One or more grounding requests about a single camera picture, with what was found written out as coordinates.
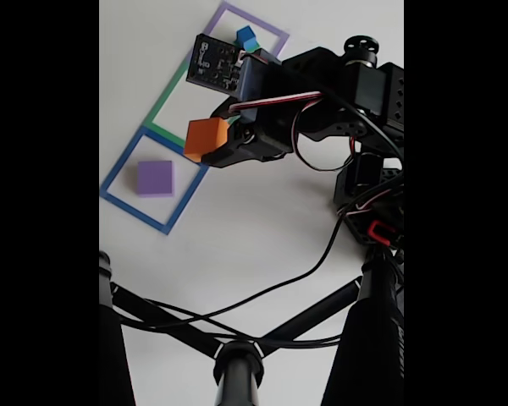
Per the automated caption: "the orange block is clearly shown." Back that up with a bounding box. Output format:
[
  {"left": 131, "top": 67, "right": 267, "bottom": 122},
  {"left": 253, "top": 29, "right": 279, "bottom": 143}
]
[{"left": 184, "top": 118, "right": 230, "bottom": 163}]

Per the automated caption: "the small blue cube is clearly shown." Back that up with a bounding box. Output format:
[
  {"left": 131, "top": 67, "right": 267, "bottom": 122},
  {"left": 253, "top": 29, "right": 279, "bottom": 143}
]
[{"left": 235, "top": 25, "right": 257, "bottom": 50}]

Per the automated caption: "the large purple block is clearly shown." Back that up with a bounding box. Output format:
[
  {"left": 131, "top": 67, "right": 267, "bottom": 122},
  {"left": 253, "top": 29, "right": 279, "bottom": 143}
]
[{"left": 135, "top": 160, "right": 175, "bottom": 199}]

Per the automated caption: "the red clamp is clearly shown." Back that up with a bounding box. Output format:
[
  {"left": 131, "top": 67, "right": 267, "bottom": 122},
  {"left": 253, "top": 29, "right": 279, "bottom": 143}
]
[{"left": 367, "top": 220, "right": 397, "bottom": 242}]

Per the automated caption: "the black tripod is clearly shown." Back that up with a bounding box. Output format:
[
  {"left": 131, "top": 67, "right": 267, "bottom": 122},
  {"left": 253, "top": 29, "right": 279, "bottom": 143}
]
[{"left": 99, "top": 249, "right": 405, "bottom": 406}]

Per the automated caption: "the servo wire loop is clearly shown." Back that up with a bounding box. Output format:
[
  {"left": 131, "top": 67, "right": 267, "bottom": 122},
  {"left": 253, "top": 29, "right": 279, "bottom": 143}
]
[{"left": 291, "top": 101, "right": 357, "bottom": 173}]

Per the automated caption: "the green square frame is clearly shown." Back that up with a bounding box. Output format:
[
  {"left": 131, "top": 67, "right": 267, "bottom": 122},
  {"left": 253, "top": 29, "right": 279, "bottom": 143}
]
[{"left": 142, "top": 58, "right": 238, "bottom": 150}]

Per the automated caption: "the purple square frame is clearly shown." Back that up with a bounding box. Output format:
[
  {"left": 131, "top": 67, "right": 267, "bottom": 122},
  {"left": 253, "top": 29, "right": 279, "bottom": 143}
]
[{"left": 202, "top": 1, "right": 290, "bottom": 60}]

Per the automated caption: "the blue square frame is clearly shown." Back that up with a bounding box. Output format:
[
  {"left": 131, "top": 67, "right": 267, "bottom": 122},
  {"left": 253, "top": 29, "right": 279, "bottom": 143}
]
[{"left": 100, "top": 126, "right": 212, "bottom": 236}]

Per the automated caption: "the black cable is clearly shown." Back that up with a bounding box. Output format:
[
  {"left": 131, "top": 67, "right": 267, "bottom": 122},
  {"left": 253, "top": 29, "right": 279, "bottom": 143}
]
[
  {"left": 118, "top": 50, "right": 405, "bottom": 335},
  {"left": 113, "top": 295, "right": 346, "bottom": 350}
]

